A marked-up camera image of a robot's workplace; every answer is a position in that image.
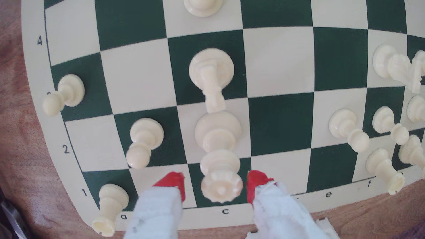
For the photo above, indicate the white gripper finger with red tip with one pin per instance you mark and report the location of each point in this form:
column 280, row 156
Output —
column 279, row 215
column 159, row 212

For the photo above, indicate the white chess rook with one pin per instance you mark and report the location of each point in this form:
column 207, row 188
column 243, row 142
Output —
column 378, row 162
column 113, row 199

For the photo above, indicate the white chess pawn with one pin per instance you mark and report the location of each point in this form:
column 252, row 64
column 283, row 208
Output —
column 383, row 119
column 202, row 6
column 71, row 89
column 343, row 122
column 146, row 132
column 421, row 61

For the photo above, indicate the white chess king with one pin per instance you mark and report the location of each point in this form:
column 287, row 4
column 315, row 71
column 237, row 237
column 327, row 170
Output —
column 411, row 151

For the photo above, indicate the green white chess board mat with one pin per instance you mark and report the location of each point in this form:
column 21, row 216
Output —
column 279, row 59

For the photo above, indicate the white chess bishop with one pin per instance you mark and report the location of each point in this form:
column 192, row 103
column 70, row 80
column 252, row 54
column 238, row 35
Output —
column 417, row 108

